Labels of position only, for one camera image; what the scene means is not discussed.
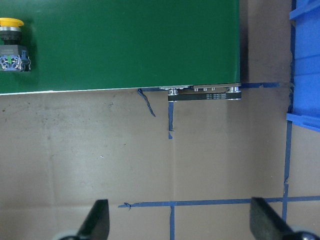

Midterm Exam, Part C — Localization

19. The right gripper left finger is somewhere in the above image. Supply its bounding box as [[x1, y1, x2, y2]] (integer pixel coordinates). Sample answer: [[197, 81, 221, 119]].
[[75, 199, 110, 240]]

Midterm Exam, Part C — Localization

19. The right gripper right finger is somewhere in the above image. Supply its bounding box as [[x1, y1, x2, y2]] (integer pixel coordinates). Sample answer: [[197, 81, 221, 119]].
[[249, 197, 294, 240]]

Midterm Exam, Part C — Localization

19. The yellow mushroom push button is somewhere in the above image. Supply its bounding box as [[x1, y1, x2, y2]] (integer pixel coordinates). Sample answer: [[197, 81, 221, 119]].
[[0, 17, 31, 72]]

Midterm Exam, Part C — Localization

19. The right blue plastic bin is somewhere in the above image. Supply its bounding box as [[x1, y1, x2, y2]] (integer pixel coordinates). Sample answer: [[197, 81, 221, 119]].
[[287, 0, 320, 132]]

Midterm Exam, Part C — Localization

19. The green conveyor belt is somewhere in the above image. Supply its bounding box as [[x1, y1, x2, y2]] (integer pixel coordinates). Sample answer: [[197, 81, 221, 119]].
[[0, 0, 240, 95]]

